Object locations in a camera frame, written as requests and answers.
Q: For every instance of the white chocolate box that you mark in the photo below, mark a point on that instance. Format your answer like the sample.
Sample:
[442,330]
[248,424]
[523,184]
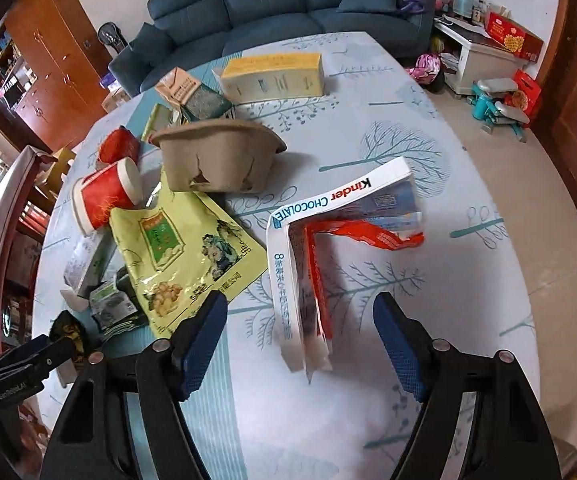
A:
[288,280]

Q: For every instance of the yellow green snack bag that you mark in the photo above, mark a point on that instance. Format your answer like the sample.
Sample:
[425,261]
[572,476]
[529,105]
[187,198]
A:
[178,255]

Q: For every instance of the blue square cushion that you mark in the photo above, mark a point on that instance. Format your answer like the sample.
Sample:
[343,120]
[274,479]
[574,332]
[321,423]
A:
[151,45]

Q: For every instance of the black standing fan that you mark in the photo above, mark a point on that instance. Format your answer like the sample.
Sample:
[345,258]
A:
[110,37]

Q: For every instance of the red paper cup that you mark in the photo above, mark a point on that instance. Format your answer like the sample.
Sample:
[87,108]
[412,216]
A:
[106,195]

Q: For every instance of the red gift bag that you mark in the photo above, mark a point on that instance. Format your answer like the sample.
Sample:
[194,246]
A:
[527,92]

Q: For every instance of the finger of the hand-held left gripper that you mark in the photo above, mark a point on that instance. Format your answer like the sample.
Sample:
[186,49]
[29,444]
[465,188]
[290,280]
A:
[33,356]

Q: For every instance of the pink bag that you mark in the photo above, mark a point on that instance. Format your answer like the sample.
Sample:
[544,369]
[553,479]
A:
[426,70]

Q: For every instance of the tree print tablecloth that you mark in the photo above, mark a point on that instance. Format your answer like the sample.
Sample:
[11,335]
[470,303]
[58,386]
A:
[468,270]

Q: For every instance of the teal stepper machine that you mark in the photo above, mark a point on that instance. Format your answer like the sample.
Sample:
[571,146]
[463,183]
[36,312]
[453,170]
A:
[498,105]

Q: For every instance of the brown pulp paper bowl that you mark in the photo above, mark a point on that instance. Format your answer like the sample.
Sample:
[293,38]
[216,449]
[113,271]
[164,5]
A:
[218,160]

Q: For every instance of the red gift box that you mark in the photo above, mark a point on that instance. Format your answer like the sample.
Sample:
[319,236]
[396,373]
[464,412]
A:
[513,37]

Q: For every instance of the yellow plastic stool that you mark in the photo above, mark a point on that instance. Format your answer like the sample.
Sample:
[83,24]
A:
[56,170]

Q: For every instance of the small white green box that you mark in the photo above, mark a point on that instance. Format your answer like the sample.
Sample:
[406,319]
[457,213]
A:
[111,302]

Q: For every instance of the blue sofa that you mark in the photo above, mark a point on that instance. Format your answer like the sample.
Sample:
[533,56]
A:
[268,0]

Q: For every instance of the brown cardboard box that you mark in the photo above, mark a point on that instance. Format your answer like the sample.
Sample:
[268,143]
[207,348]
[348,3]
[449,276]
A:
[116,100]

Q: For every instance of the white green snack packet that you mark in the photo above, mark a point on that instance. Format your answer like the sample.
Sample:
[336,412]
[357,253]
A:
[156,120]

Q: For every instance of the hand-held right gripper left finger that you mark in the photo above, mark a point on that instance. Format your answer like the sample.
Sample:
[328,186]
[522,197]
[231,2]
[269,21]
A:
[203,345]

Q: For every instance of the beige carton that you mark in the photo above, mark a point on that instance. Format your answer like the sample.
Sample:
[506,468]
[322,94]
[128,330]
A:
[173,87]

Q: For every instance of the white low cabinet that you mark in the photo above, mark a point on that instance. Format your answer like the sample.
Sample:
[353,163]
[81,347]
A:
[483,60]

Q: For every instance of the wooden wardrobe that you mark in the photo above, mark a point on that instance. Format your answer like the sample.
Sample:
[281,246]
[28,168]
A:
[53,60]

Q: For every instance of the tall white green box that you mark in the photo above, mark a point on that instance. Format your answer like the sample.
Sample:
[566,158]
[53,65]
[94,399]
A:
[88,260]

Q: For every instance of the dark green carton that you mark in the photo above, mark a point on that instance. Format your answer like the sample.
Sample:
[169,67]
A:
[206,102]

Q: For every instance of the red snack bag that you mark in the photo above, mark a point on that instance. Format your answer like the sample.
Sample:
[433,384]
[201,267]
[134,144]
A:
[118,145]

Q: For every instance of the long pink covered table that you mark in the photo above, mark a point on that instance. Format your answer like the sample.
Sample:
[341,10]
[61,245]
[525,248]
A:
[3,240]

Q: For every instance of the blue white carton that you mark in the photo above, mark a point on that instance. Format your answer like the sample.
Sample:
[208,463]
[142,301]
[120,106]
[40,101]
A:
[108,81]

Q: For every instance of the yellow cardboard box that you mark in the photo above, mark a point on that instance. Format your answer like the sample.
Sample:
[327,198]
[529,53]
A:
[273,75]

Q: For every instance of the dark yellow packet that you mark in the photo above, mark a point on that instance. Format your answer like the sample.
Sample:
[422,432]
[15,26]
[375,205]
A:
[71,332]

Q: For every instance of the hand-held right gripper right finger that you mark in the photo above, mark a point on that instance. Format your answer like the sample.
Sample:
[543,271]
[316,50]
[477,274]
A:
[398,345]

